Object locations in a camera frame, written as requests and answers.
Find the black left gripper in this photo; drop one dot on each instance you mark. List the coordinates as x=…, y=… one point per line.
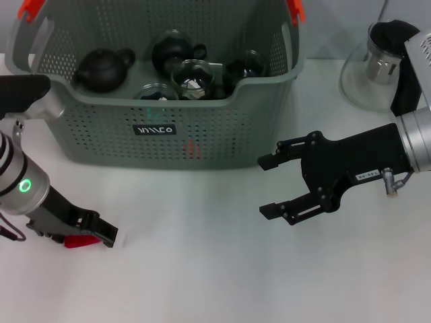
x=57, y=218

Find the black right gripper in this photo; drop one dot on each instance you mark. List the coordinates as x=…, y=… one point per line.
x=353, y=161

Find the dark red long toy brick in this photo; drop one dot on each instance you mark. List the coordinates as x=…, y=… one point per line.
x=79, y=242

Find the red sloped toy brick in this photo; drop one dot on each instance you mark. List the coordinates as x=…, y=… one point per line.
x=192, y=148

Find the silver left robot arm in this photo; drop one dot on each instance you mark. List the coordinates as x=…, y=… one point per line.
x=20, y=188

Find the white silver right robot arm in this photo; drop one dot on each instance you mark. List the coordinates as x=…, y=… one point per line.
x=417, y=141

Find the grey perforated plastic storage bin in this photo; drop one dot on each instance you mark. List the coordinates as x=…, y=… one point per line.
x=202, y=134

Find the dark clay teapot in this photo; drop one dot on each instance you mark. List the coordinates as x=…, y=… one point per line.
x=101, y=70

